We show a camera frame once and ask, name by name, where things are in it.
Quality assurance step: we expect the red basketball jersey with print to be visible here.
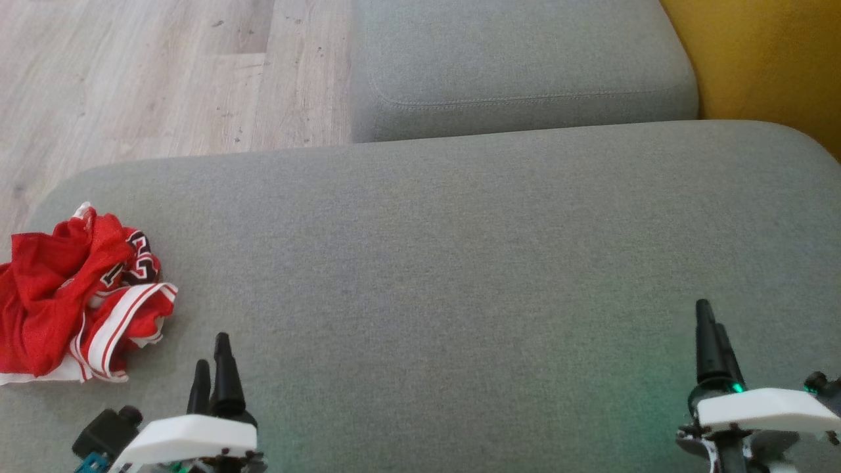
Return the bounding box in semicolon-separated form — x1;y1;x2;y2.
0;202;178;385

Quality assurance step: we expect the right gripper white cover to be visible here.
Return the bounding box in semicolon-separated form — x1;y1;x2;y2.
675;299;841;473

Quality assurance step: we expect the small grey sofa cushion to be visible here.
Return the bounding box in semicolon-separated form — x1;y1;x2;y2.
350;0;698;143

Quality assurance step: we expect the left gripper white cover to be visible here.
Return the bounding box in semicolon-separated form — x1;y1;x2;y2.
108;332;267;473

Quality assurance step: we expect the large grey sofa seat cushion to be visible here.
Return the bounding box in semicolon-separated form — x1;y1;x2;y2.
0;120;841;473

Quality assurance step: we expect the yellow fabric panel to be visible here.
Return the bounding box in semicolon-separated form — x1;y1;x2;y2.
660;0;841;162

